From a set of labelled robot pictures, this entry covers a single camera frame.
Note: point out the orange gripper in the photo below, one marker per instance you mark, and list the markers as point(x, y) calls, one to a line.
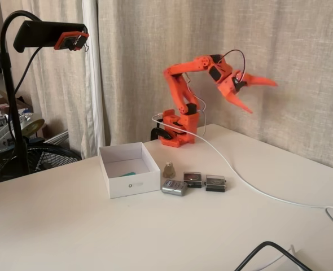
point(230, 88)

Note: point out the green rounded cube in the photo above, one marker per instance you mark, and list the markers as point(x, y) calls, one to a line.
point(128, 174)

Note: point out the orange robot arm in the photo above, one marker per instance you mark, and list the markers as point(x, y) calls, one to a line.
point(177, 87)

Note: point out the white cardboard box bin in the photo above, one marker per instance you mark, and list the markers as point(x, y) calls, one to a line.
point(132, 186)

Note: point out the beige linen curtain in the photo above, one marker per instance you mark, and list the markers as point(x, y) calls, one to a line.
point(296, 42)

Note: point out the small black clear-lid case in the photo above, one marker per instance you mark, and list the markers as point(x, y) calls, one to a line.
point(215, 183)
point(192, 179)

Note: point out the black table clamp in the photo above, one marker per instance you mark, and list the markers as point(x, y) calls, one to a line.
point(158, 131)

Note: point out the small beige bear figurine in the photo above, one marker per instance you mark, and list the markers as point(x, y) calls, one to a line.
point(169, 169)

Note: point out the grey metal tin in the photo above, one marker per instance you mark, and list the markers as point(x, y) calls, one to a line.
point(173, 187)

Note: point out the black floor fan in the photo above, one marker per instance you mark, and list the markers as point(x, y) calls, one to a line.
point(56, 158)

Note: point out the beige round lamp head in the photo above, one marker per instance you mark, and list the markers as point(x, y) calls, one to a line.
point(34, 125)

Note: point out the black gooseneck stand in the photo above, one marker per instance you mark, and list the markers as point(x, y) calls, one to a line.
point(9, 84)

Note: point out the orange camera mount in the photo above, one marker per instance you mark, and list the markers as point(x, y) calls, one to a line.
point(58, 43)

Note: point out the black camera holder bar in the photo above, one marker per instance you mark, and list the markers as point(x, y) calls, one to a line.
point(42, 34)

